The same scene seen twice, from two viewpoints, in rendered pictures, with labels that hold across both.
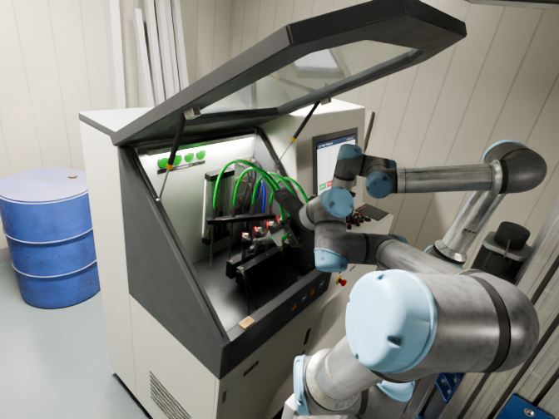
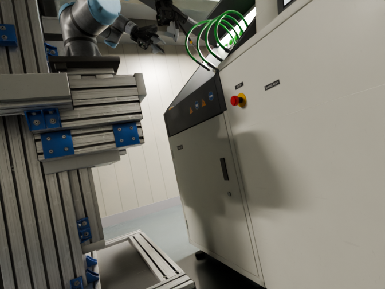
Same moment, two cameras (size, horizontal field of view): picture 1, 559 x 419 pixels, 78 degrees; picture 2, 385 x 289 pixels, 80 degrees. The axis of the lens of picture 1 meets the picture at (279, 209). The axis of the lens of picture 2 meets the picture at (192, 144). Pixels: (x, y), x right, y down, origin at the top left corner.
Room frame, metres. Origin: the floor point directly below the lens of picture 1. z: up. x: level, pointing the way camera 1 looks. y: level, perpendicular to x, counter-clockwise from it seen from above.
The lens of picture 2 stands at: (1.62, -1.19, 0.64)
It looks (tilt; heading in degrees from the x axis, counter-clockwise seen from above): 3 degrees up; 117
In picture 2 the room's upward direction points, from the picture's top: 12 degrees counter-clockwise
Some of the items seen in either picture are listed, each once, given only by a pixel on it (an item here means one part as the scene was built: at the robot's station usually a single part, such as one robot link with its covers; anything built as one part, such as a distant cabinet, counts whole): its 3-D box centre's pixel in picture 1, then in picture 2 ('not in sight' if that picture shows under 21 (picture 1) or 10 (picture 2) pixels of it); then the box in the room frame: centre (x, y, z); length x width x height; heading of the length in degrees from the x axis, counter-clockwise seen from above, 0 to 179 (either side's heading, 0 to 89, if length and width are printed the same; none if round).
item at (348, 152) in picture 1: (348, 161); not in sight; (1.12, -0.21, 1.52); 0.09 x 0.08 x 0.11; 81
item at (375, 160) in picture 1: (378, 170); not in sight; (1.09, -0.30, 1.52); 0.11 x 0.11 x 0.08; 81
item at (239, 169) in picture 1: (244, 180); not in sight; (1.56, 0.19, 1.20); 0.13 x 0.03 x 0.31; 145
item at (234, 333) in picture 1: (281, 310); (190, 112); (1.07, -0.07, 0.87); 0.62 x 0.04 x 0.16; 145
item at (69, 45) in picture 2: not in sight; (83, 57); (0.93, -0.59, 1.09); 0.15 x 0.15 x 0.10
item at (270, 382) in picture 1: (271, 381); (203, 190); (1.06, -0.09, 0.44); 0.65 x 0.02 x 0.68; 145
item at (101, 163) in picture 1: (226, 234); not in sight; (1.76, 0.29, 0.75); 1.40 x 0.28 x 1.50; 145
